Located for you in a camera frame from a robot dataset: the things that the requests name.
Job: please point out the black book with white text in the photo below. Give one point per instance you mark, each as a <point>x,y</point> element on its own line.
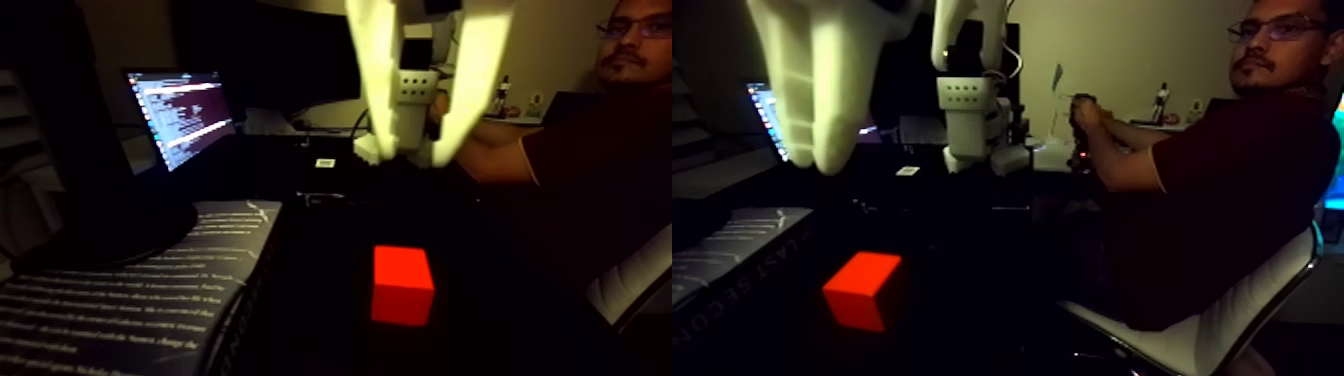
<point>126,304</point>

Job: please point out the small figurine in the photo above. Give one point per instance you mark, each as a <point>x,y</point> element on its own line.
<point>1160,103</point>

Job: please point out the open laptop with lit screen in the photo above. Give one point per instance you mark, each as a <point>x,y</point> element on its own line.
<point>178,116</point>

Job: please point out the white office chair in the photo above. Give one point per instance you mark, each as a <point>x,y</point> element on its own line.
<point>1186,346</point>

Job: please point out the person's right hand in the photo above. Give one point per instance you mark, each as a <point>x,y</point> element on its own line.
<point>1088,116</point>

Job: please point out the black round stand base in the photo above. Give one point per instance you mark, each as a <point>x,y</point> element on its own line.
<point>105,236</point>

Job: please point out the person's eyeglasses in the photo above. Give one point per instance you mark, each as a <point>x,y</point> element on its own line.
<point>1270,28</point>

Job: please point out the dark leader arm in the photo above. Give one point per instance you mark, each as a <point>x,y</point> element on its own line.
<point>1082,152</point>

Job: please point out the black box with white print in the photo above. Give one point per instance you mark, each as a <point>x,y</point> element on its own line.
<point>346,197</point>

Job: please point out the small white label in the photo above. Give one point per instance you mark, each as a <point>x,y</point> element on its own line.
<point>326,163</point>

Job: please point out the red cube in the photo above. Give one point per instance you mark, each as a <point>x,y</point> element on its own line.
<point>402,284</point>

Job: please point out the person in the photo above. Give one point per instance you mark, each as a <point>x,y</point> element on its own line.
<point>1239,189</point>

